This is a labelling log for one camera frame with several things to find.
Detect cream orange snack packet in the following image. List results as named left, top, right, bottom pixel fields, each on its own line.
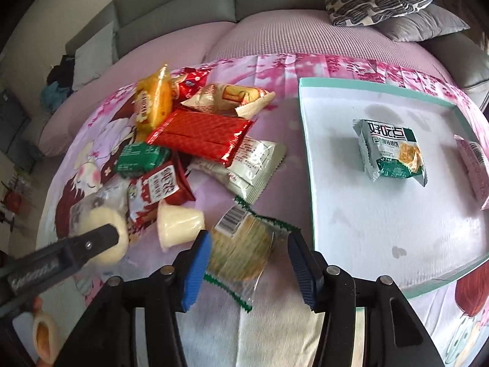
left=181, top=83, right=276, bottom=120

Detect white jelly cup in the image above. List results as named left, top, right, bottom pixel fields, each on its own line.
left=157, top=198, right=206, bottom=254

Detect pink snack packet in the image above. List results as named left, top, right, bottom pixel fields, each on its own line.
left=454, top=135, right=489, bottom=211

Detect clear round cookie packet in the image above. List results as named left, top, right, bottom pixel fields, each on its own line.
left=204, top=196, right=301, bottom=313

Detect cartoon printed blanket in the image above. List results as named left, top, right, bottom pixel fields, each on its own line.
left=36, top=53, right=489, bottom=367

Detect clear round bun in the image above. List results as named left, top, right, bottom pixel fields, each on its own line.
left=68, top=183, right=131, bottom=265

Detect dark grey cabinet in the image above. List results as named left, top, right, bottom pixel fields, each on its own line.
left=0, top=88, right=33, bottom=165

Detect person's left hand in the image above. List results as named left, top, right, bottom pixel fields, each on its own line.
left=31, top=297, right=59, bottom=366

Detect green white biscuit packet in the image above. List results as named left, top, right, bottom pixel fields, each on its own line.
left=352, top=118, right=428, bottom=188

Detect small green snack packet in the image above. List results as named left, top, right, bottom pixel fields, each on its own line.
left=114, top=142, right=171, bottom=178

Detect small red snack packet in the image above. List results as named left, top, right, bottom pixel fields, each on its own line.
left=171, top=67, right=210, bottom=104

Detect teal rimmed white box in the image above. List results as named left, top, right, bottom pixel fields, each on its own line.
left=298, top=77, right=489, bottom=300

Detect white green snack packet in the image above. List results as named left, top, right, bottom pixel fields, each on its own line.
left=186, top=137, right=288, bottom=206

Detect red plastic stool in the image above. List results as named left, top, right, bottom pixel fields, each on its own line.
left=2, top=185, right=29, bottom=217

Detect yellow snack packet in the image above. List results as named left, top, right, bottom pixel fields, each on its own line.
left=134, top=64, right=173, bottom=143

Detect dark clothes pile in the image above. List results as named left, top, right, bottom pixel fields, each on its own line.
left=40, top=54, right=77, bottom=113

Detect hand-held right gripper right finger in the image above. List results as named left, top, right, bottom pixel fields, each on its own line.
left=287, top=231, right=444, bottom=367

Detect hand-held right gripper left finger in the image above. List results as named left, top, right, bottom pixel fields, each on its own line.
left=55, top=230, right=213, bottom=367

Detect long red wafer packet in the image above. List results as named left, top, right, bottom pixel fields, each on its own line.
left=146, top=108, right=255, bottom=168

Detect plain grey pillow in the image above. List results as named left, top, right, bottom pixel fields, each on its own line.
left=376, top=5, right=470, bottom=43

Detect red white snack packet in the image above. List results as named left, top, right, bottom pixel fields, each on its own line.
left=127, top=161, right=196, bottom=235

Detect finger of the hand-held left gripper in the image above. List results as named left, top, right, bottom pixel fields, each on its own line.
left=63, top=224, right=120, bottom=272

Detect light grey cushion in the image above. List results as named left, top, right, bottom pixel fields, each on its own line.
left=72, top=21, right=116, bottom=91

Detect pink grey sofa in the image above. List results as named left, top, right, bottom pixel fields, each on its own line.
left=38, top=8, right=459, bottom=157

